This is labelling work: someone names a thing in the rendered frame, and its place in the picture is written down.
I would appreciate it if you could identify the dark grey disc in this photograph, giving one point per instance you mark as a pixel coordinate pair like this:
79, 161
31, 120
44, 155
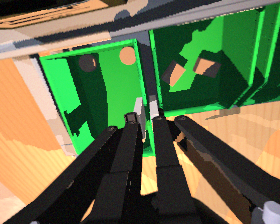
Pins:
87, 63

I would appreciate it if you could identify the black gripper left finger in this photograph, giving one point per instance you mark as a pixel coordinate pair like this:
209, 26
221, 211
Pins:
96, 173

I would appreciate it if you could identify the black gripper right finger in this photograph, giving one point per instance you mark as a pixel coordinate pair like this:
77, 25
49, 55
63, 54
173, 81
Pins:
251, 193

